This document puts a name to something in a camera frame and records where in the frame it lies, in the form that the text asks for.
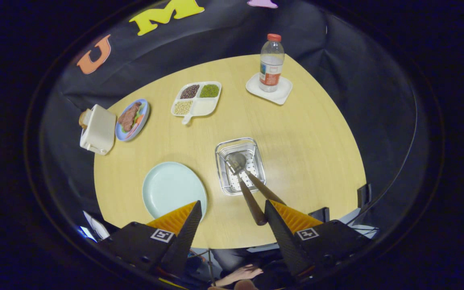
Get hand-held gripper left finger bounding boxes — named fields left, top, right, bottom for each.
left=97, top=200, right=203, bottom=282

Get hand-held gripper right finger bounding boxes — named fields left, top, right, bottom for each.
left=264, top=200, right=374, bottom=280

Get metal fork brown handle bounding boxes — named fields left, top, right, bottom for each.
left=217, top=153, right=286, bottom=206

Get metal spoon brown handle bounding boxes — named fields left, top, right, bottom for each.
left=227, top=151, right=267, bottom=226

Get black table clamp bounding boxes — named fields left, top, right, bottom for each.
left=357, top=184, right=372, bottom=208
left=309, top=207, right=330, bottom=223

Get person's dark trousers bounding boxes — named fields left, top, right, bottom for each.
left=210, top=246, right=293, bottom=290

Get light green plate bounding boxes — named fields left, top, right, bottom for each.
left=142, top=162, right=208, bottom=221

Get white paper sheets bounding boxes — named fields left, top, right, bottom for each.
left=80, top=210, right=110, bottom=241

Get blue plate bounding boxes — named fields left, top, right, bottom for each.
left=115, top=99, right=150, bottom=142

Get pale soybeans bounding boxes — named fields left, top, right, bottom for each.
left=174, top=100, right=193, bottom=116

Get white divided dish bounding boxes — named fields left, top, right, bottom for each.
left=171, top=81, right=222, bottom=125

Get brown meat steak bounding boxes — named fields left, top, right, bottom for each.
left=118, top=101, right=142, bottom=132

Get white toaster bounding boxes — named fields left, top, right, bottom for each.
left=80, top=104, right=117, bottom=155

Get white square coaster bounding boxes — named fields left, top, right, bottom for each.
left=245, top=73, right=293, bottom=106

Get dark red beans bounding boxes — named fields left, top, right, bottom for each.
left=180, top=85, right=200, bottom=99

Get green mung beans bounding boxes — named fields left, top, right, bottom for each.
left=199, top=84, right=220, bottom=98

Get clear water bottle red cap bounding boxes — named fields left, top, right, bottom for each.
left=259, top=33, right=285, bottom=93

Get black backdrop cloth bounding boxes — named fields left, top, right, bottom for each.
left=39, top=0, right=422, bottom=258

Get metal wire basket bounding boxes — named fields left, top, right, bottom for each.
left=215, top=137, right=267, bottom=196

